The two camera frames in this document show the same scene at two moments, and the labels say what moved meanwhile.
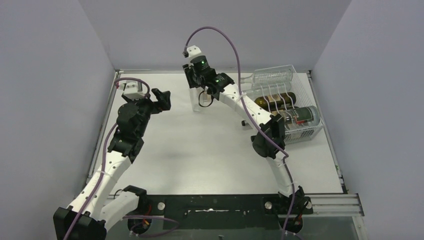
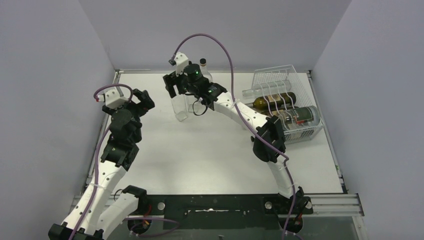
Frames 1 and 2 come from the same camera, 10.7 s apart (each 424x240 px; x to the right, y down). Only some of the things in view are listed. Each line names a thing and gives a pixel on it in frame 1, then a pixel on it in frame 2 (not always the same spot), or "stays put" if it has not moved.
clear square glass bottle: x=279 y=78 -> x=180 y=107
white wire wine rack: x=281 y=91 stays put
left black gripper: x=156 y=100 -> x=133 y=105
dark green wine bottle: x=276 y=101 stays put
